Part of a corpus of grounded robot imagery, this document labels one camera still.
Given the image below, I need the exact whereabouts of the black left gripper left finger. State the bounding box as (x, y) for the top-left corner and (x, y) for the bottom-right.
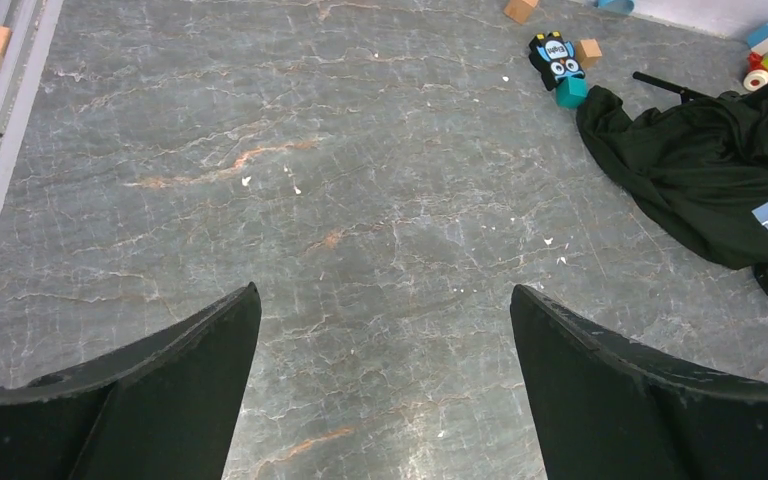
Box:
(0, 284), (262, 479)

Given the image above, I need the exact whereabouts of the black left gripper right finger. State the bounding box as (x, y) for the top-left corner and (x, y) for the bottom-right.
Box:
(510, 285), (768, 479)

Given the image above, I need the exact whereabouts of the black printed t-shirt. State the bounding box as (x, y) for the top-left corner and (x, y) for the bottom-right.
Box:
(576, 86), (768, 296)

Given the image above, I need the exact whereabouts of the teal cube block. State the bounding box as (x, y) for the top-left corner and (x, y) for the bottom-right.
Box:
(555, 77), (589, 109)

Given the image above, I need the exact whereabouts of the black microphone tripod stand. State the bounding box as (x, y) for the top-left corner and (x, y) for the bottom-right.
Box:
(632, 53), (768, 105)

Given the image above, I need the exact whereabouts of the small wooden cube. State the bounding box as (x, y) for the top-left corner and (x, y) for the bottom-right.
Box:
(574, 38), (602, 70)

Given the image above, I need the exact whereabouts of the blue arch block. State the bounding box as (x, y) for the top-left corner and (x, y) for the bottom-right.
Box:
(596, 0), (635, 15)

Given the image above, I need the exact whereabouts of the wooden cube at back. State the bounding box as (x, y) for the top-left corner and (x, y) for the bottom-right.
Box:
(503, 0), (539, 25)

